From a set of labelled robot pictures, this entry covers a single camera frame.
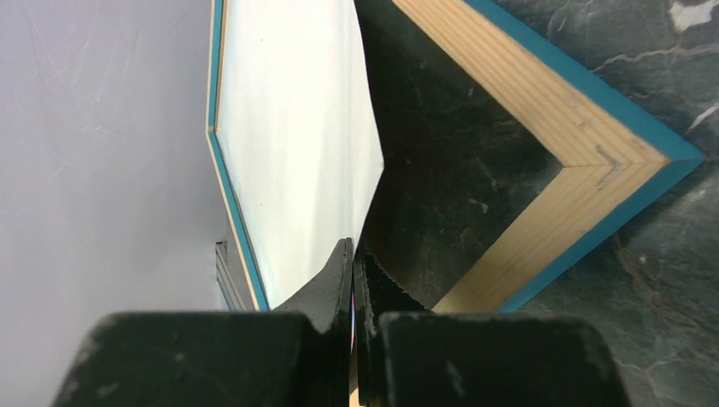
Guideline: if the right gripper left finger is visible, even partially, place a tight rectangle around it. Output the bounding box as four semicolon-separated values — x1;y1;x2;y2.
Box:
53;238;353;406

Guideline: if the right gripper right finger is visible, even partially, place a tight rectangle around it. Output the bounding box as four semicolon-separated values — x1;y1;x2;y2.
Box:
354;254;630;406

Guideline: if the hot air balloon photo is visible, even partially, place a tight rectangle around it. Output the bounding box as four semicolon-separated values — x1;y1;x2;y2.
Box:
215;0;386;407

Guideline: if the wooden picture frame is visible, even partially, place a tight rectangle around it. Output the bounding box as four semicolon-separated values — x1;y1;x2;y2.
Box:
205;0;706;315

